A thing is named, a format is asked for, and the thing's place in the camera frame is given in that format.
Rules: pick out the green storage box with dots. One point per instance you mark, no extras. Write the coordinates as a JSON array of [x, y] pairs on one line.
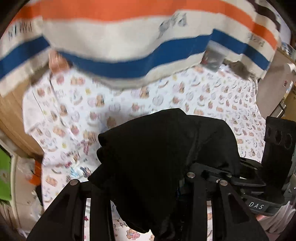
[[5, 181]]

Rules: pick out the striped Paris blanket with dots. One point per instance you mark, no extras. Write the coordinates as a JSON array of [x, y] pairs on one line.
[[136, 41]]

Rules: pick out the teddy bear print bedsheet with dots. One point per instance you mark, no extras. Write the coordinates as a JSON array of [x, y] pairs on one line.
[[65, 113]]

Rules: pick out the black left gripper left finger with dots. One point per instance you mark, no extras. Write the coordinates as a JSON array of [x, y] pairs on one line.
[[65, 216]]

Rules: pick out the clear plastic container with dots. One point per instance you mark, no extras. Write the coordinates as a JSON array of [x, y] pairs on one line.
[[214, 56]]

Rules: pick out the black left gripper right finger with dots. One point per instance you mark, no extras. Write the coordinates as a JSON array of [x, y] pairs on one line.
[[231, 218]]

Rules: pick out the black pants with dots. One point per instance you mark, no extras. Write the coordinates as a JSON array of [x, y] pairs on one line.
[[143, 160]]

